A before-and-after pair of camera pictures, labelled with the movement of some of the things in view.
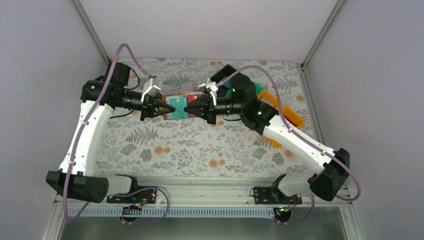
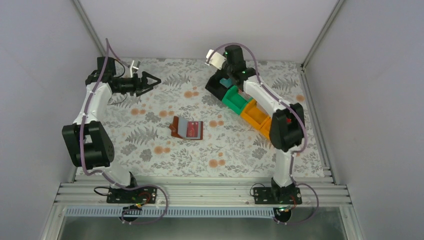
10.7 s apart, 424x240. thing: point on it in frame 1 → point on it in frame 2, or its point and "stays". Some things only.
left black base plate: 147,196 stays
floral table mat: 180,146 stays
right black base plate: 271,195 stays
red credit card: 194,98 → 192,130
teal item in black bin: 227,83 stays
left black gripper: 150,103 → 143,82
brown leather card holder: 179,101 → 178,129
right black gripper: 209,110 → 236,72
